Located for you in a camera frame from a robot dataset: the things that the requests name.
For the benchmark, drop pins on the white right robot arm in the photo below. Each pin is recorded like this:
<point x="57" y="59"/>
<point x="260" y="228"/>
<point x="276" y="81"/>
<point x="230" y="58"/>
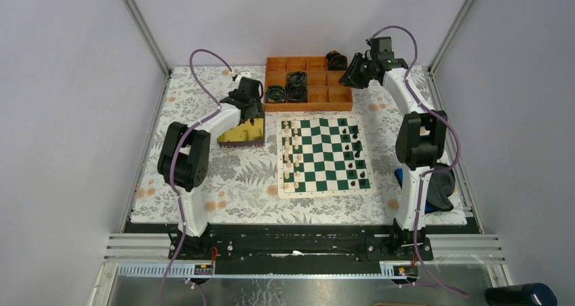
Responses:
<point x="421" y="138"/>

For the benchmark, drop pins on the black tape roll in tray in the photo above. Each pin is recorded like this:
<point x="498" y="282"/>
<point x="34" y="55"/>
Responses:
<point x="296" y="93"/>
<point x="296" y="79"/>
<point x="275" y="94"/>

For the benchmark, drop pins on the white chess pieces row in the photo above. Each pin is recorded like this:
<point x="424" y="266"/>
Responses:
<point x="291" y="151"/>

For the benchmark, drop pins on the black tape roll behind tray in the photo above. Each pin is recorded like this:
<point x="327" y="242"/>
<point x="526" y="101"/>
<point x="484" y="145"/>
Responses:
<point x="336" y="61"/>

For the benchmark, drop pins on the dark grey cloth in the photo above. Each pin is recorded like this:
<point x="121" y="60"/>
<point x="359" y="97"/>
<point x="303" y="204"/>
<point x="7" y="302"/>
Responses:
<point x="441" y="186"/>

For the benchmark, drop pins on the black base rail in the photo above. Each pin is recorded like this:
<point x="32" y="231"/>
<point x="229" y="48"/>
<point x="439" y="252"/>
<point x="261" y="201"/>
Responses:
<point x="299" y="249"/>

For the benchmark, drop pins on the blue cloth pouch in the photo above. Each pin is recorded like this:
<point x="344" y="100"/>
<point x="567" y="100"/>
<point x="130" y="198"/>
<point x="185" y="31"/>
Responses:
<point x="429" y="206"/>

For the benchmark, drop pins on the green white chess board mat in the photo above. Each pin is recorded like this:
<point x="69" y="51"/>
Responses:
<point x="324" y="166"/>

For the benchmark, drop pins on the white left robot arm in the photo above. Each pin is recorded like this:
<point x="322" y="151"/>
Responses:
<point x="185" y="154"/>

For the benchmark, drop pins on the gold metal tin box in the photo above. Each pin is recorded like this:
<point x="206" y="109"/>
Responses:
<point x="250" y="133"/>

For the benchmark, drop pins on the orange wooden compartment tray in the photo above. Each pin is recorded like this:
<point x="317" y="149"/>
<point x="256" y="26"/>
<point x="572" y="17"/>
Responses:
<point x="324" y="91"/>

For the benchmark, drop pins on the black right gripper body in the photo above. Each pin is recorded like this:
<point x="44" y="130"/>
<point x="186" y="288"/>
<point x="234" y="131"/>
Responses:
<point x="359" y="73"/>

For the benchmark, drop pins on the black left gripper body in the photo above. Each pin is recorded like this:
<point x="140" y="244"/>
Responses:
<point x="255" y="110"/>

